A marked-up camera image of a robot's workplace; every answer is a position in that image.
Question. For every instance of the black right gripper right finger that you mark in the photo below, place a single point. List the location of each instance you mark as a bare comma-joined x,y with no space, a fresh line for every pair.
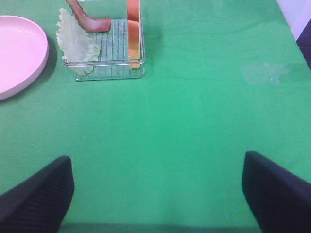
279,200

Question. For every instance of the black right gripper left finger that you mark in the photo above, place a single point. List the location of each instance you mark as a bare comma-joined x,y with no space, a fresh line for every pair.
40,203

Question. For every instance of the green lettuce leaf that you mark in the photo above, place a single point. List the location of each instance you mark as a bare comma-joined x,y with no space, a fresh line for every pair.
74,41

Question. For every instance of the pink ham strip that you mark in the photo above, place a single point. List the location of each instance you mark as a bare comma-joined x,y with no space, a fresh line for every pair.
88,23

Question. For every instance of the toast bread slice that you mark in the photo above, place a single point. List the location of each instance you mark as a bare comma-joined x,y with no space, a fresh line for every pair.
133,12

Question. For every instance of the green tablecloth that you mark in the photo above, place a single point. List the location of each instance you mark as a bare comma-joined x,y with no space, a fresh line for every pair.
222,77

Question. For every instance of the clear right plastic container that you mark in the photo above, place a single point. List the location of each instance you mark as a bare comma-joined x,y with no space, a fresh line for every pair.
113,62

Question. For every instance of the pink round plate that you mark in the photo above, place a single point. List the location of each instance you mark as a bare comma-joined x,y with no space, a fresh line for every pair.
24,52

